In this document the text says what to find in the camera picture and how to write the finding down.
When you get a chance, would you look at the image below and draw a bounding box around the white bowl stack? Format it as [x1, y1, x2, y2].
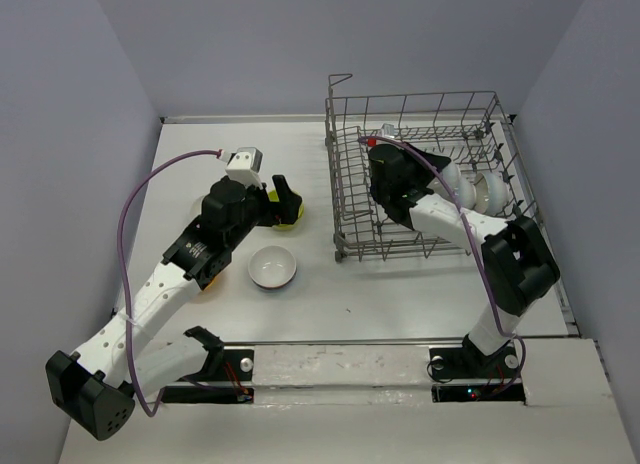
[189, 196, 204, 220]

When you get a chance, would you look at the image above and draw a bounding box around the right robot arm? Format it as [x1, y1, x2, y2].
[361, 136, 560, 380]

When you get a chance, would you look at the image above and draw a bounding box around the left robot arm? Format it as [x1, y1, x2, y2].
[45, 175, 302, 441]

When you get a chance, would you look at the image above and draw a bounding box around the green bowl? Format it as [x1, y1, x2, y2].
[267, 188, 306, 233]

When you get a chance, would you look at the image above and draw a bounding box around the white bowl red rim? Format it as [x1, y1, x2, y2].
[247, 245, 298, 290]

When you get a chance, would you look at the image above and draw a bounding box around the orange bowl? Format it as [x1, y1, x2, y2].
[202, 275, 223, 292]

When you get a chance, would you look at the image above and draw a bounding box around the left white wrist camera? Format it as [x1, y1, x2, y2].
[218, 147, 263, 188]

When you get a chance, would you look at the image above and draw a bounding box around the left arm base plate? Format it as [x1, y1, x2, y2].
[162, 347, 255, 405]

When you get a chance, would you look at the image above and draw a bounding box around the grey wire dish rack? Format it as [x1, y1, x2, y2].
[325, 73, 541, 262]

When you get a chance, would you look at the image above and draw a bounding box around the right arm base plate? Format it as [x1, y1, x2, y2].
[426, 345, 526, 404]

